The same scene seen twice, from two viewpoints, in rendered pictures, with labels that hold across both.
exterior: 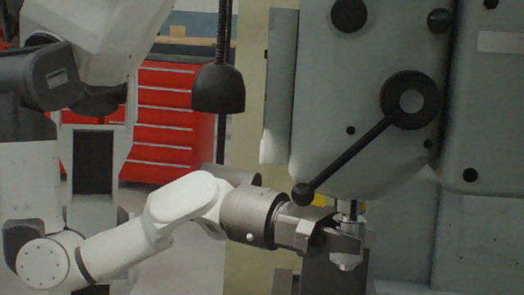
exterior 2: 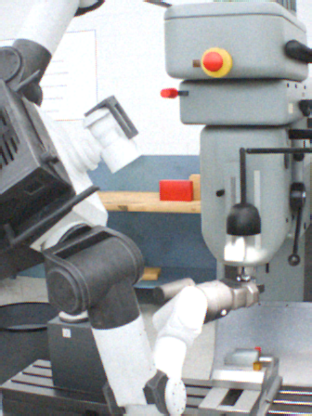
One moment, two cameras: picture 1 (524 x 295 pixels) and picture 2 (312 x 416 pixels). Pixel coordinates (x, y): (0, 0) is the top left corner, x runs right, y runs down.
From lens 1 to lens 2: 1.63 m
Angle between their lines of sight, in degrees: 72
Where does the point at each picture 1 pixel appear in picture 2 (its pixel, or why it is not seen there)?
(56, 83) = not seen: hidden behind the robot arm
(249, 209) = (221, 295)
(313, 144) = (279, 234)
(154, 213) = (192, 325)
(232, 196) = (208, 293)
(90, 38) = (103, 217)
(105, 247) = (177, 366)
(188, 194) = (197, 304)
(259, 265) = not seen: outside the picture
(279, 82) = not seen: hidden behind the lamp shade
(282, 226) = (240, 295)
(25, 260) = (174, 398)
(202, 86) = (255, 218)
